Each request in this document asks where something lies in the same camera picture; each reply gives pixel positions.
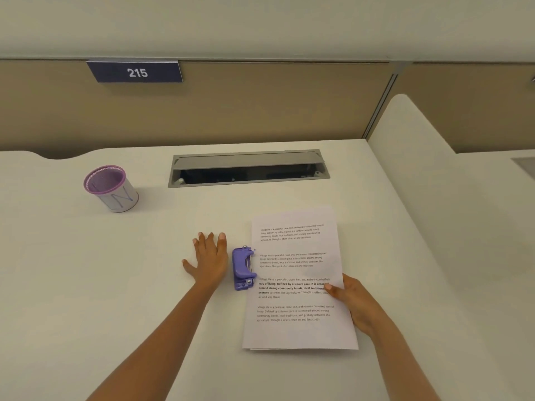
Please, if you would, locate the white desk divider panel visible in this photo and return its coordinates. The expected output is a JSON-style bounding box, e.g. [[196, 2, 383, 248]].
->
[[367, 94, 535, 401]]

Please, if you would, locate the grey desk cable tray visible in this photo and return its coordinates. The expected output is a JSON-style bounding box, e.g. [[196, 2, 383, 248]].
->
[[168, 150, 332, 189]]

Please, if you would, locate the person's left forearm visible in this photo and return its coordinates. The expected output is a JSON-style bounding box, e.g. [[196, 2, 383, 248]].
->
[[86, 282, 223, 401]]

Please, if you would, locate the dark blue number sign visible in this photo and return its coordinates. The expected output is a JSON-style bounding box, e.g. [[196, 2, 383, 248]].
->
[[86, 58, 184, 84]]

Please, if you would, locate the stack of printed paper sheets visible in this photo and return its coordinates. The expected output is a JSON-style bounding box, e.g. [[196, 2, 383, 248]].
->
[[242, 206, 359, 352]]

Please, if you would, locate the narrow beige partition panel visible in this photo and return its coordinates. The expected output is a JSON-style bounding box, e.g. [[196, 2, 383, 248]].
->
[[364, 62, 535, 154]]

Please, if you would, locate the purple hole punch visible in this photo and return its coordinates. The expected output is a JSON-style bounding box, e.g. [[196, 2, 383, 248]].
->
[[232, 247, 257, 292]]

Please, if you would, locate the wide beige partition panel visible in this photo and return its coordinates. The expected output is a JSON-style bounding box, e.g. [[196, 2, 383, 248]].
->
[[0, 59, 398, 160]]

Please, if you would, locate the person's right hand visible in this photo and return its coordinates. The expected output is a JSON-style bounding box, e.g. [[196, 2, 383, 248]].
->
[[324, 274, 388, 340]]

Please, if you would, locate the white and purple pen cup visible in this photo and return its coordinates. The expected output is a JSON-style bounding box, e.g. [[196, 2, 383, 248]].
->
[[83, 165, 139, 214]]

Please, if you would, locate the person's left hand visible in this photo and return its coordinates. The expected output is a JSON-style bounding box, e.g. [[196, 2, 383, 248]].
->
[[182, 232, 229, 296]]

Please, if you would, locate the grey metal partition post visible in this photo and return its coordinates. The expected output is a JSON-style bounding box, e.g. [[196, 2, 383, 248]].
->
[[361, 62, 414, 141]]

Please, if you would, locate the person's right forearm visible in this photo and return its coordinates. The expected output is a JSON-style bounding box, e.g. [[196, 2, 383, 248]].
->
[[369, 322, 475, 401]]

